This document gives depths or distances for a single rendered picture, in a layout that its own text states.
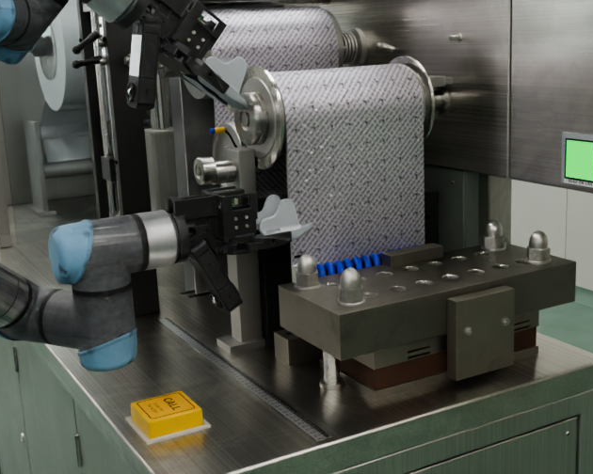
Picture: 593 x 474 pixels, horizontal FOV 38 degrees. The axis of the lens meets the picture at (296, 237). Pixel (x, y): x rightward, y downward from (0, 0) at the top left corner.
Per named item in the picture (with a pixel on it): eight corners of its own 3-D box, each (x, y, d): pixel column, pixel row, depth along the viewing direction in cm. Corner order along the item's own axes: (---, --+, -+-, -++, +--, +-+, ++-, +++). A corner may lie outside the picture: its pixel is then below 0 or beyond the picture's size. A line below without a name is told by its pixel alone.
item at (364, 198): (292, 279, 125) (285, 151, 121) (423, 253, 136) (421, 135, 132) (293, 280, 125) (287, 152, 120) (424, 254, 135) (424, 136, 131)
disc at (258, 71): (238, 163, 132) (232, 64, 129) (241, 163, 132) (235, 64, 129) (283, 175, 119) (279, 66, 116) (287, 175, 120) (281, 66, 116)
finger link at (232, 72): (274, 80, 119) (222, 38, 115) (250, 115, 118) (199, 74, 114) (264, 80, 122) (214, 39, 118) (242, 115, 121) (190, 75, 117)
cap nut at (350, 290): (331, 301, 111) (329, 267, 110) (355, 295, 113) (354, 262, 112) (346, 308, 108) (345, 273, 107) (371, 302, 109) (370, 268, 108)
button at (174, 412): (131, 419, 109) (129, 402, 109) (183, 406, 112) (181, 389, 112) (150, 441, 103) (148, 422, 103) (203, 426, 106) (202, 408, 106)
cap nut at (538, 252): (520, 260, 126) (520, 229, 125) (538, 256, 127) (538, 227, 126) (537, 265, 123) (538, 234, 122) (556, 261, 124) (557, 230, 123)
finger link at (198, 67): (233, 85, 115) (182, 44, 111) (228, 94, 115) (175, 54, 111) (220, 85, 119) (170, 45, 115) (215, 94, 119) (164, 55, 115)
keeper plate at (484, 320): (446, 376, 116) (446, 298, 113) (504, 360, 120) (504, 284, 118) (458, 382, 114) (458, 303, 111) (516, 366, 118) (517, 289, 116)
